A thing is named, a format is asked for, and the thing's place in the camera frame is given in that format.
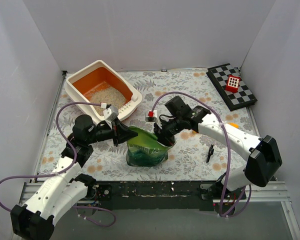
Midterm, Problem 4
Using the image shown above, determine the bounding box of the green cat litter bag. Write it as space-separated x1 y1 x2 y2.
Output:
126 126 171 167

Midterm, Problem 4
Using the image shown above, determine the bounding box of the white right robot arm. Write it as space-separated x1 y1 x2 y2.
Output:
146 96 282 199

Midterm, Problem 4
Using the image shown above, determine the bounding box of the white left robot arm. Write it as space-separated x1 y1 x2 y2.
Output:
10 114 138 240

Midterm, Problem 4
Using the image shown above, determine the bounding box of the white and orange litter box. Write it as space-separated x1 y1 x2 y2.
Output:
65 60 143 121

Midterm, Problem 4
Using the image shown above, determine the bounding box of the yellow plastic litter scoop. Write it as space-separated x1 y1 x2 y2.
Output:
228 122 239 129

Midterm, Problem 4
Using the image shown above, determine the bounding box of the floral patterned table mat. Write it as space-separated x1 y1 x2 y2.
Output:
36 70 256 181

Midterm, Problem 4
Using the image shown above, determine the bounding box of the small black clip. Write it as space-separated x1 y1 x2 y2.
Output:
206 144 215 163

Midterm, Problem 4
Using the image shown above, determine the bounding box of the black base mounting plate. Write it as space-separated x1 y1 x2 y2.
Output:
67 180 247 211

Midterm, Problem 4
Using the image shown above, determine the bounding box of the black and grey checkerboard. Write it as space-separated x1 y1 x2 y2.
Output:
207 63 258 111

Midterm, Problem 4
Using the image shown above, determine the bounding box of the red grid block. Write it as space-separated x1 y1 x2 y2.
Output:
225 74 241 93

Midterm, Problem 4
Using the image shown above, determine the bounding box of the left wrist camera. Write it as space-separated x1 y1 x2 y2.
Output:
100 102 119 123

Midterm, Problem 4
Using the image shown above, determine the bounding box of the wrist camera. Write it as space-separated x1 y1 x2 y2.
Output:
100 102 119 123
145 110 158 123

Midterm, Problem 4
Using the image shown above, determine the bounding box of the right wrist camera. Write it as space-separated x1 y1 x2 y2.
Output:
145 110 158 123

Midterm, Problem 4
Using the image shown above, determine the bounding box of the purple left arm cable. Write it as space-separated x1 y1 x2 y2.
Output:
0 101 117 228

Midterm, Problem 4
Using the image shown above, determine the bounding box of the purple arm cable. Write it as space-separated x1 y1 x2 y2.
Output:
151 91 252 218
0 101 117 228

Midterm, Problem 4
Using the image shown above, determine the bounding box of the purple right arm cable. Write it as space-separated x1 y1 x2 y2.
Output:
151 91 252 218

